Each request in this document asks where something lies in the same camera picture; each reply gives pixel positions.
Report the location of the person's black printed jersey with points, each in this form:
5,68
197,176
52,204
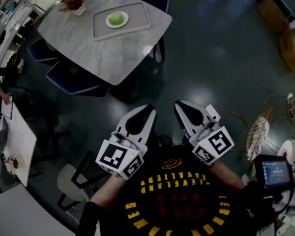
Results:
177,205

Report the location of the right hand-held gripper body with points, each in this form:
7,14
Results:
220,141

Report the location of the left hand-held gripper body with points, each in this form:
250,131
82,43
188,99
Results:
113,156

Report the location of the green cabbage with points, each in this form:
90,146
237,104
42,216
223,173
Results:
116,18

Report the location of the grey chair with black frame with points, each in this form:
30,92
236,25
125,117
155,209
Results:
68,181

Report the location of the grey rectangular tray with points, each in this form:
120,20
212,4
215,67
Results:
137,13

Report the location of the person's right forearm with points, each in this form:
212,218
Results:
226,176

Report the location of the white paper clipboard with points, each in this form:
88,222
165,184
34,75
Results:
7,108

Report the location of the white shelving unit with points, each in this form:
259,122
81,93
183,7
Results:
12,13

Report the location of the white round plate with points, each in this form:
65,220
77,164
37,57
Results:
126,21

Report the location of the pink flower bunch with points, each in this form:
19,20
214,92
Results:
11,162

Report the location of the black monitor with lit screen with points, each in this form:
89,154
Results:
276,172

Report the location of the grey marble oval table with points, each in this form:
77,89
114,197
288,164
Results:
88,55

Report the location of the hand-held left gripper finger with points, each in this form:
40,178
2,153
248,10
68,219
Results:
148,129
123,124

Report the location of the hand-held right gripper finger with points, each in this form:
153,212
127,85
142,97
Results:
180,119
205,113

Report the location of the person's left forearm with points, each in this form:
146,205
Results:
105,193

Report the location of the dried reddish plant in vase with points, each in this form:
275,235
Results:
72,0

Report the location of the grey laptop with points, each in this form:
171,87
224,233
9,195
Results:
0,142

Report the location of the white marble side table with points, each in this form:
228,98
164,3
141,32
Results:
19,141

